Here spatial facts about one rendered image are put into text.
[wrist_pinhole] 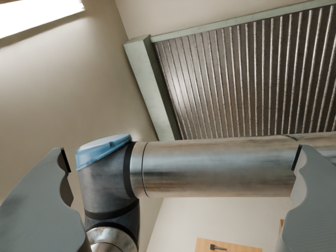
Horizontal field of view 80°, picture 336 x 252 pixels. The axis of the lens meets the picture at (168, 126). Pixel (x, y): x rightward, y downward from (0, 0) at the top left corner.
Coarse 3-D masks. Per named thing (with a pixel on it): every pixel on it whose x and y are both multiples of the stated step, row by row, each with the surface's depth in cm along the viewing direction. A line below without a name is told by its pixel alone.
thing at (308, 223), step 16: (304, 144) 10; (304, 160) 10; (320, 160) 9; (304, 176) 8; (320, 176) 8; (304, 192) 8; (320, 192) 8; (304, 208) 7; (320, 208) 7; (288, 224) 7; (304, 224) 7; (320, 224) 6; (288, 240) 6; (304, 240) 6; (320, 240) 6
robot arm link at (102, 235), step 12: (84, 216) 42; (120, 216) 39; (132, 216) 41; (96, 228) 37; (108, 228) 36; (120, 228) 37; (132, 228) 39; (96, 240) 35; (108, 240) 35; (120, 240) 36; (132, 240) 37
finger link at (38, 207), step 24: (48, 168) 9; (24, 192) 8; (48, 192) 8; (0, 216) 7; (24, 216) 7; (48, 216) 7; (72, 216) 7; (0, 240) 6; (24, 240) 6; (48, 240) 6; (72, 240) 6
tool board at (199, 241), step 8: (200, 240) 303; (208, 240) 300; (200, 248) 294; (208, 248) 291; (216, 248) 288; (224, 248) 284; (232, 248) 283; (240, 248) 281; (248, 248) 278; (256, 248) 276
